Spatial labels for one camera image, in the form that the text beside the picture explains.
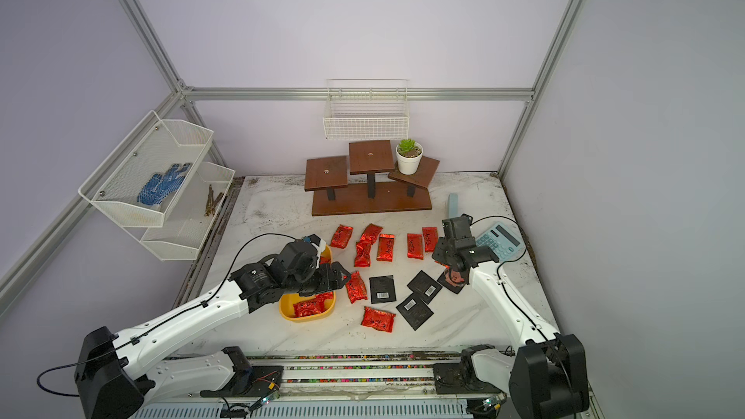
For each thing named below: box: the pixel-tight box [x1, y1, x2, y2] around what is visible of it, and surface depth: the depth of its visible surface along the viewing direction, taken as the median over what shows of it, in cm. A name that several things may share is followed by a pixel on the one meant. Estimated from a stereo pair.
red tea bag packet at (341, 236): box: [329, 224, 355, 250], surface depth 103 cm
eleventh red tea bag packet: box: [313, 290, 334, 307], surface depth 88 cm
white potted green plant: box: [394, 137, 424, 176], surface depth 97 cm
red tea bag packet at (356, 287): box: [345, 271, 368, 305], surface depth 90 cm
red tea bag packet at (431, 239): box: [421, 226, 439, 253], surface depth 103 cm
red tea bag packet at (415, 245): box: [406, 232, 424, 260], surface depth 101 cm
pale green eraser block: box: [448, 192, 459, 219], surface depth 109 cm
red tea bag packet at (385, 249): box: [376, 233, 396, 262], surface depth 100 cm
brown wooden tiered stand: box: [304, 139, 440, 217], surface depth 103 cm
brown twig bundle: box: [203, 184, 225, 217], surface depth 97 cm
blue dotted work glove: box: [137, 162, 194, 209], surface depth 78 cm
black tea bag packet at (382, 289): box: [368, 274, 397, 305], surface depth 92 cm
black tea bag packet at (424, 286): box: [406, 269, 444, 305], surface depth 92 cm
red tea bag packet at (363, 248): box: [354, 223, 384, 267], surface depth 100 cm
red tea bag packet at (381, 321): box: [360, 306, 396, 333], surface depth 84 cm
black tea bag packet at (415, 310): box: [395, 291, 435, 331], surface depth 87 cm
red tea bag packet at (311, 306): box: [292, 290, 334, 319], surface depth 86 cm
